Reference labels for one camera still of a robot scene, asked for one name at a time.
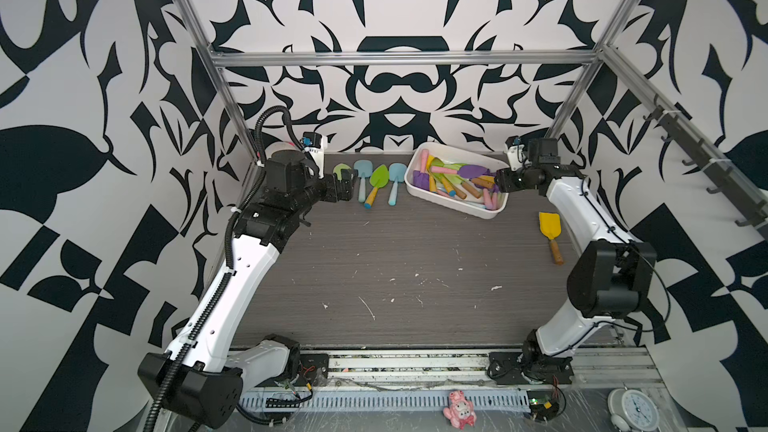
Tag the purple round shovel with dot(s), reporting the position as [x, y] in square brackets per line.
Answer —
[466, 172]

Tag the light blue toy shovel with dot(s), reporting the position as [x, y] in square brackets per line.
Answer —
[397, 173]

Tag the white alarm clock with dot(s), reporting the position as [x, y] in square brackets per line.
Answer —
[632, 410]

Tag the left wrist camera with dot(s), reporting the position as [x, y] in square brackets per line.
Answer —
[314, 146]

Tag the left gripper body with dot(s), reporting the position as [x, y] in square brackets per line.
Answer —
[313, 195]

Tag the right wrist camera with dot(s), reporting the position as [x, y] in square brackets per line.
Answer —
[515, 152]

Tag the green shovel yellow handle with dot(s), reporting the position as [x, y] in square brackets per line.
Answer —
[378, 180]

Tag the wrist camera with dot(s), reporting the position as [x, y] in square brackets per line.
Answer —
[515, 152]
[314, 146]

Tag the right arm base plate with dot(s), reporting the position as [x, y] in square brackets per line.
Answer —
[506, 368]

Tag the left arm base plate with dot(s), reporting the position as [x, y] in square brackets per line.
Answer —
[306, 368]

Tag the yellow shovel wooden handle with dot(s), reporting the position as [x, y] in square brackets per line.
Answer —
[550, 228]

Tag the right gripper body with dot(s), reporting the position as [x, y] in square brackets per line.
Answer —
[519, 180]

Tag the pink bear toy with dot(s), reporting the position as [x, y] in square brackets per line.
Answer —
[460, 411]

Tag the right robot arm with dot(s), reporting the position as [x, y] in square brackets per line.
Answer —
[612, 276]

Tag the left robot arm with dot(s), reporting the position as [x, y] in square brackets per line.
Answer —
[197, 376]

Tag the green circuit board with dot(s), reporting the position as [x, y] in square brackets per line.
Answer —
[544, 406]

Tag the green shovel orange handle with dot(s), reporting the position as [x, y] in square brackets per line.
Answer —
[343, 171]

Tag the light blue round shovel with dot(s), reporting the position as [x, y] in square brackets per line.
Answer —
[363, 169]

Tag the white storage box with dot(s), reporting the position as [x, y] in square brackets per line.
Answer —
[476, 197]

